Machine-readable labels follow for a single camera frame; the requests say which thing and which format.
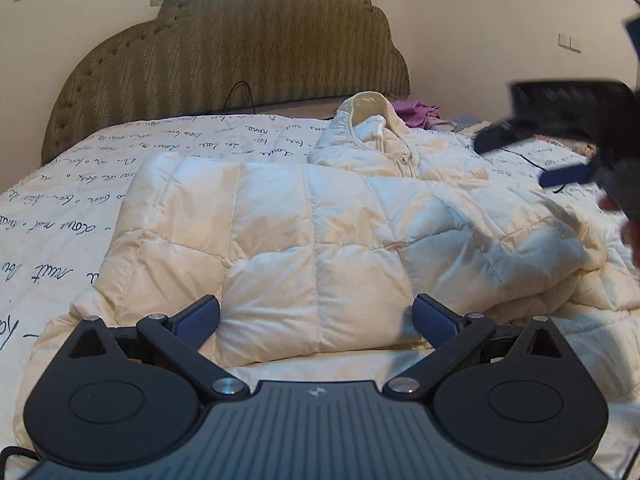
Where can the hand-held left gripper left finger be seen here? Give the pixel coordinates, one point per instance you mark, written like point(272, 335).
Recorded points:
point(197, 321)

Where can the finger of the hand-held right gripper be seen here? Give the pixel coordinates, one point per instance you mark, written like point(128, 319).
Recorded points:
point(500, 136)
point(570, 174)

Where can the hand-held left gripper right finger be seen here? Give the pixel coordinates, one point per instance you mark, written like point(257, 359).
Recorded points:
point(434, 320)

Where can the white puffer jacket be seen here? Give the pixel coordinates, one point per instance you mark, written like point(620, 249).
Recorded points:
point(310, 240)

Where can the grey-blue folded cloth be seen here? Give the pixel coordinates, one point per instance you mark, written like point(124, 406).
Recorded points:
point(472, 125)

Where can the purple cloth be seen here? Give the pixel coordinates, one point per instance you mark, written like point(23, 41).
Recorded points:
point(416, 112)

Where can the white script-printed bed quilt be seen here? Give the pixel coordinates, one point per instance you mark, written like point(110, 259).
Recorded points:
point(75, 180)

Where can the olive padded headboard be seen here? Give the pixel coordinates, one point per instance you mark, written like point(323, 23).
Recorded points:
point(235, 55)

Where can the white wall light switch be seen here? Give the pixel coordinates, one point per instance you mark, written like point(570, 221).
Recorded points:
point(570, 41)

